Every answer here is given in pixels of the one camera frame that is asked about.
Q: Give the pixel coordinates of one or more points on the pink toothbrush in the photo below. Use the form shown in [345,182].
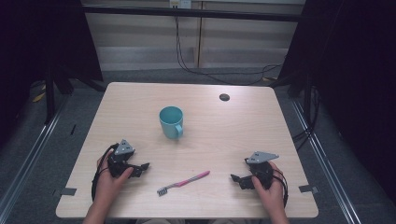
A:
[183,182]

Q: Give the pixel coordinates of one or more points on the grey tape piece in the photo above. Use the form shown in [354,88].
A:
[68,191]
[308,188]

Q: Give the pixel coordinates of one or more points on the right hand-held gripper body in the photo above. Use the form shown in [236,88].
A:
[260,157]

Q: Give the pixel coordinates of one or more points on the dark round table grommet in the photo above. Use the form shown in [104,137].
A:
[224,97]

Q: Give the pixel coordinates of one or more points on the teal cup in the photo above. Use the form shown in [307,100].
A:
[170,123]

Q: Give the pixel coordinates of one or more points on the person's right hand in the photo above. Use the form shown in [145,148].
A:
[271,196]

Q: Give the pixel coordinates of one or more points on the black horizontal bar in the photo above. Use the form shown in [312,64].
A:
[193,13]

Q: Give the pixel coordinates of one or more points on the white wall socket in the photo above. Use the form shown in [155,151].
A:
[180,3]

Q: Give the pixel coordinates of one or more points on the person's left hand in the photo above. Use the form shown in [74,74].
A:
[109,183]

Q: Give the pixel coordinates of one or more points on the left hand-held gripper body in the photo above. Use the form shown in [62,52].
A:
[124,148]

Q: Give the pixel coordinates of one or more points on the black floor tape strip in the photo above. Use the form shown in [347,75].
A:
[73,129]

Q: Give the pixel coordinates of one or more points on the yellow floor marker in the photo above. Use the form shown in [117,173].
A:
[39,97]

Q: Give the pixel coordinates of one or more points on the black stand leg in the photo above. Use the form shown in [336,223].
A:
[49,96]
[307,99]

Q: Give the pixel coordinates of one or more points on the metal floor rail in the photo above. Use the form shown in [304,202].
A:
[28,161]
[327,168]

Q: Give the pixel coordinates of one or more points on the black curtain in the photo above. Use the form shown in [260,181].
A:
[355,77]
[40,37]

